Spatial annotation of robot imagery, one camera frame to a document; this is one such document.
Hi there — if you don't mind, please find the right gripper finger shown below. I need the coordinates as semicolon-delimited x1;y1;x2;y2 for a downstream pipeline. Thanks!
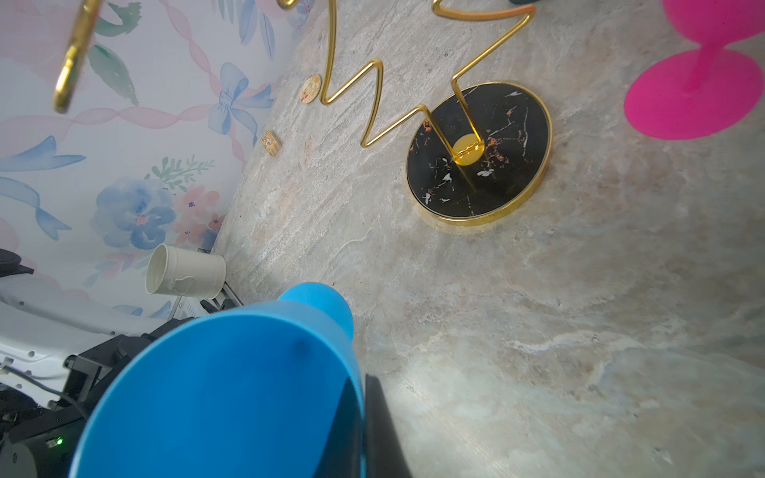
365;374;412;478

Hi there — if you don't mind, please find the blue wine glass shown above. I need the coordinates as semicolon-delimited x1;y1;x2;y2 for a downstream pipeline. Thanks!
70;283;366;477

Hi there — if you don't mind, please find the pink wine glass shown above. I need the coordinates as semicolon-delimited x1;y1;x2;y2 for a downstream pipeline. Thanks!
624;0;764;141

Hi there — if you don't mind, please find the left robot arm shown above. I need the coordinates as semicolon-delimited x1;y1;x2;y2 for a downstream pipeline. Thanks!
1;250;181;477

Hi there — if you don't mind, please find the white paper cup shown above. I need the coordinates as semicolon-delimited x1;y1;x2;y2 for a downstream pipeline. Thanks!
145;244;227;299

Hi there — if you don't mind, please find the square cracker piece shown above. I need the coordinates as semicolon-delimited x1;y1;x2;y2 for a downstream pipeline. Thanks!
260;129;282;157

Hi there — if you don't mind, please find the round cracker piece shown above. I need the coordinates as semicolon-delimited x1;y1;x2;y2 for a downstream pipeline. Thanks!
300;74;323;105

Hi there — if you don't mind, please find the gold wire glass rack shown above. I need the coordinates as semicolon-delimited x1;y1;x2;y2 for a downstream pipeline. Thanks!
52;0;554;227

